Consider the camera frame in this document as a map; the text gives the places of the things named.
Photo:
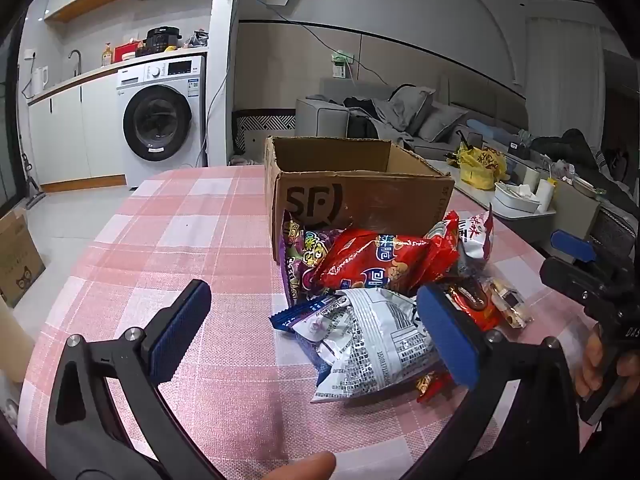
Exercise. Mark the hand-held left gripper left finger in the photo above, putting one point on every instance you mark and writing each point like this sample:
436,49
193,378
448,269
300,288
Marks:
175,332

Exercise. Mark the person's right hand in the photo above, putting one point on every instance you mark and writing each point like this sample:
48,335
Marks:
590,360

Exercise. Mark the green wall socket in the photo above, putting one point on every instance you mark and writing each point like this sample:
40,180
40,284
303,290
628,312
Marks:
342,62

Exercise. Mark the grey pillow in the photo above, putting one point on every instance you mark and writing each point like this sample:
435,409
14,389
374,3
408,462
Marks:
442,120

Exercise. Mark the person's left hand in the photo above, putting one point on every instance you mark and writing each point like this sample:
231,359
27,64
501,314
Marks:
305,467

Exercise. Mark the grey sofa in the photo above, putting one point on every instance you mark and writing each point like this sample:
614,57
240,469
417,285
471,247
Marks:
320,115

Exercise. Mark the red box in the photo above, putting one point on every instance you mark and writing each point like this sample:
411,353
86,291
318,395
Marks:
127,52

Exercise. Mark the white red noodle snack bag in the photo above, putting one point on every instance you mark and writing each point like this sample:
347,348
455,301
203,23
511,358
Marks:
475,235
370,345

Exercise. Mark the white cup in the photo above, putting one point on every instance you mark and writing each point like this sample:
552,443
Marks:
546,192

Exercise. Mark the floor mop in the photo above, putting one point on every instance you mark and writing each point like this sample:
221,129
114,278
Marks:
30,180

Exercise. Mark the kitchen faucet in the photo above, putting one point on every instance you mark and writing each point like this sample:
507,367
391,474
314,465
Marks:
76,60

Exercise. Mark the small red candy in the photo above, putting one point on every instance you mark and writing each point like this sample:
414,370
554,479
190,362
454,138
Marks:
432,387

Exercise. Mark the blue snack wrapper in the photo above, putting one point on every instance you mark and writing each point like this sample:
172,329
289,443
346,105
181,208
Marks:
300,312

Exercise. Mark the yellow soap bottle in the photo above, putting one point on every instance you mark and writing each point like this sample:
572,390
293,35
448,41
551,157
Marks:
106,56

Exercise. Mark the grey clothing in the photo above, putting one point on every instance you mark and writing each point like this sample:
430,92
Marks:
400,110

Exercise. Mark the white dish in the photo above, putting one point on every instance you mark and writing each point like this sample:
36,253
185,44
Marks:
515,200

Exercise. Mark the dark cloth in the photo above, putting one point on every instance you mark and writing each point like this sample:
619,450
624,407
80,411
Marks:
575,152

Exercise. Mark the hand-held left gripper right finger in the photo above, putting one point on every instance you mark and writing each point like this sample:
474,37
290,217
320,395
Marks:
445,332

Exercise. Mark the red black snack packet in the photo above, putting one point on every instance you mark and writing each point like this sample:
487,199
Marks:
472,300

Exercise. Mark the white washing machine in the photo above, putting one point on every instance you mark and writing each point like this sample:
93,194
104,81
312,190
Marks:
160,120

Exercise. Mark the crumpled beige cloth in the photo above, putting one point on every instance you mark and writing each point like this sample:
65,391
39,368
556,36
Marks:
245,161

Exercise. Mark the black clothing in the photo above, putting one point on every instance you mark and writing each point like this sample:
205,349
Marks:
360,117

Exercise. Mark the purple snack packet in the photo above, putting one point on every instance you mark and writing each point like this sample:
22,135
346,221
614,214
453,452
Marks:
300,255

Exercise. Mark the black white patterned rack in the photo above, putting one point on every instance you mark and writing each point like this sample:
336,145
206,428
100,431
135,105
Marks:
265,127

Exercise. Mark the brown cardboard box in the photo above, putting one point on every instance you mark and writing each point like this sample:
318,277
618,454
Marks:
310,195

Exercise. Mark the black plastic bag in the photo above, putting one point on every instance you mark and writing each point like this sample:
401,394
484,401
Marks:
197,38

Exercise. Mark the yellow plastic bag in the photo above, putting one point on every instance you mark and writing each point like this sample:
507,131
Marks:
482,167

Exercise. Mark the black pressure cooker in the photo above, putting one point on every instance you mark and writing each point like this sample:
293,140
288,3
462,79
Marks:
161,40

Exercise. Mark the clear snack packet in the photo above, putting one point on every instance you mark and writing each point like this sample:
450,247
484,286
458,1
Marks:
510,305

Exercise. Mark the blue pillow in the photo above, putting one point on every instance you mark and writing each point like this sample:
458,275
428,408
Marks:
495,132

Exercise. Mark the white curtain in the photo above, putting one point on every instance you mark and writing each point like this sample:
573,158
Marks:
565,75

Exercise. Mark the pink checked tablecloth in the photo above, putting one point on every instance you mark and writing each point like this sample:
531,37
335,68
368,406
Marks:
200,220

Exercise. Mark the grey coffee table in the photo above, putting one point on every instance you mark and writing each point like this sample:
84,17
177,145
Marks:
465,195

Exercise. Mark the red snack bag blue label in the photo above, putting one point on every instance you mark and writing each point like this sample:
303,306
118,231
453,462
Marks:
370,255

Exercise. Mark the white electric kettle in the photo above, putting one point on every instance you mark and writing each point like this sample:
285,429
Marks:
40,82

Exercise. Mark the white base cabinet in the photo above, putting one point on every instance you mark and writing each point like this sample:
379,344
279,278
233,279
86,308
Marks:
75,135

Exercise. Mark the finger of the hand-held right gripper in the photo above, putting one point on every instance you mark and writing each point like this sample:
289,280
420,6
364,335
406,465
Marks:
560,275
570,246

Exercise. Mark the printed cardboard box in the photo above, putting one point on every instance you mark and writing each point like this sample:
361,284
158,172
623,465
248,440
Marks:
17,260

